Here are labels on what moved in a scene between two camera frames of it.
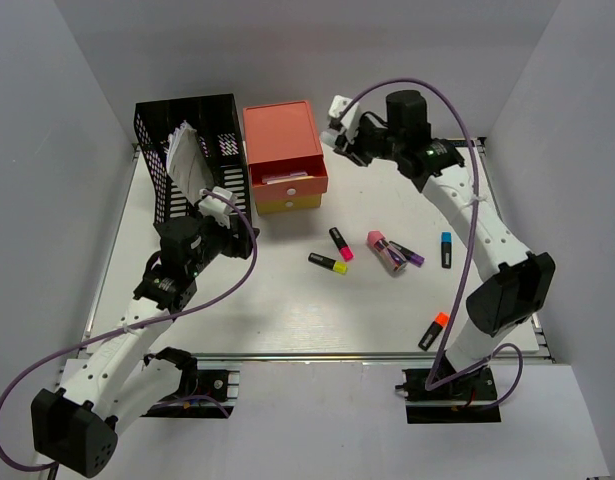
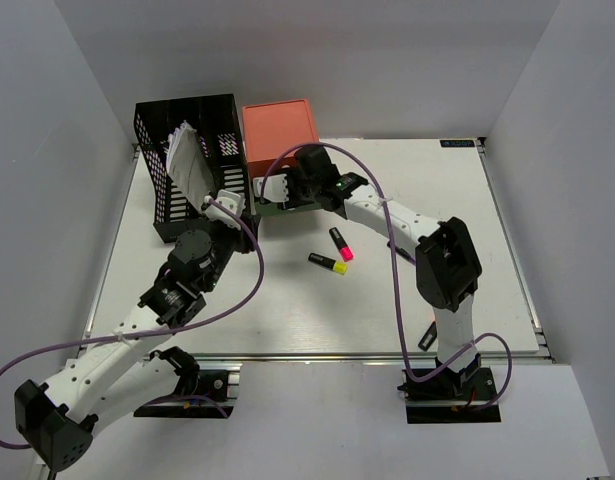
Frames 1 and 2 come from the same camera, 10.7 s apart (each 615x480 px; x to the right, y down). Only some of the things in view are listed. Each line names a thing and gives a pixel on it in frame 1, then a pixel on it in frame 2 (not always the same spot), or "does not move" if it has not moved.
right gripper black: x=352 y=148 → x=294 y=202
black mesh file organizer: x=216 y=121 does not move
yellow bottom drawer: x=267 y=206 does not move
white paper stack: x=188 y=163 does not move
